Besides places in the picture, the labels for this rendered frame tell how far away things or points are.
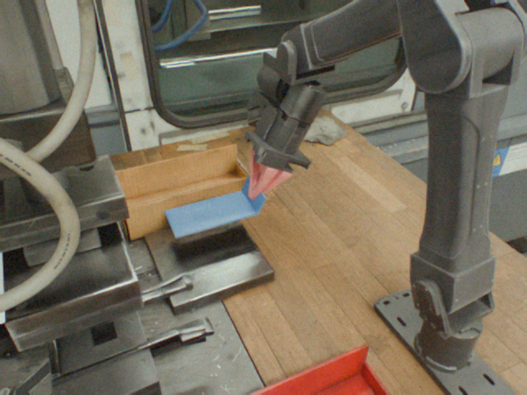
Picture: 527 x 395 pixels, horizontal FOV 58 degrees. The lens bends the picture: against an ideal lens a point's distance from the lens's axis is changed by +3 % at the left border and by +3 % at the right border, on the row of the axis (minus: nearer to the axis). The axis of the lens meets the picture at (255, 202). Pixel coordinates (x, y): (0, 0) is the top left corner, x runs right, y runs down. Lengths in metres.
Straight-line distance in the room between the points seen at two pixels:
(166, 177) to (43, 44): 0.55
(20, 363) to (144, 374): 0.21
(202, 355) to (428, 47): 0.45
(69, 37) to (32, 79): 0.67
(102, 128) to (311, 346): 0.69
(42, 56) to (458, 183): 0.39
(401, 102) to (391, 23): 0.86
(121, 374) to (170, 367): 0.11
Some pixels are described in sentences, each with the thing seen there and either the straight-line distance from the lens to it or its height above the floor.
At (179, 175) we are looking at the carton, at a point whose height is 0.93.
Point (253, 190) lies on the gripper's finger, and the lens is 0.75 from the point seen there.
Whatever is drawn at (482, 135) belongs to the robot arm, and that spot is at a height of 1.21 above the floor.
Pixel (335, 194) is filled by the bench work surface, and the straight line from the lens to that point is 0.90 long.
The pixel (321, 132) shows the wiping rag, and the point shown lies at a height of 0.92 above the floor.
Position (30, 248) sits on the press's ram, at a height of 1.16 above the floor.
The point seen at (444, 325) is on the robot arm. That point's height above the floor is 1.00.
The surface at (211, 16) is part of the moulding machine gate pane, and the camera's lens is 1.05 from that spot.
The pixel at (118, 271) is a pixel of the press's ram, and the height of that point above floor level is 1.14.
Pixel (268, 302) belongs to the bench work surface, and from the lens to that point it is 0.70.
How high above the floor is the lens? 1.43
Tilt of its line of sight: 38 degrees down
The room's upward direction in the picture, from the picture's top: straight up
